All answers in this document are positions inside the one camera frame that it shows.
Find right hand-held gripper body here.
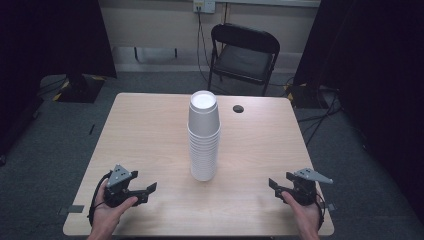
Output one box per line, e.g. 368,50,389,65
289,167,334,207

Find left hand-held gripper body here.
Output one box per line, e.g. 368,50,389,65
103,164,138,208

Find stack of white cups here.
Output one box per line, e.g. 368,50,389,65
186,89,222,183

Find person's right hand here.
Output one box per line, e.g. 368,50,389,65
281,190,323,236

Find person's left hand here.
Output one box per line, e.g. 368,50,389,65
89,180,139,235

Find black stand base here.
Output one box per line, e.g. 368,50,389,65
52,73,106,104
285,82,322,110

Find black folding chair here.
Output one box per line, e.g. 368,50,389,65
207,22,281,97

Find dark curtain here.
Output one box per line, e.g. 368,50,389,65
292,0,424,228
0,0,118,158

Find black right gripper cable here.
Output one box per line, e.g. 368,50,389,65
313,191,327,232

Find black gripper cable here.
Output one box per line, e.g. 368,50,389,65
87,171,113,228
313,191,327,232

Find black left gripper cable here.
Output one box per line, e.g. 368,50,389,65
87,171,113,228

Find black floor cables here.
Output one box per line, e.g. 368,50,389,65
295,85,343,148

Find grey wall baseboard cover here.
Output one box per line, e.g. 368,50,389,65
134,46,178,65

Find black cable from wall socket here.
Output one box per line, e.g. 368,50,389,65
195,10,215,85

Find white wall socket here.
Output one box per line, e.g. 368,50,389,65
192,0,217,15

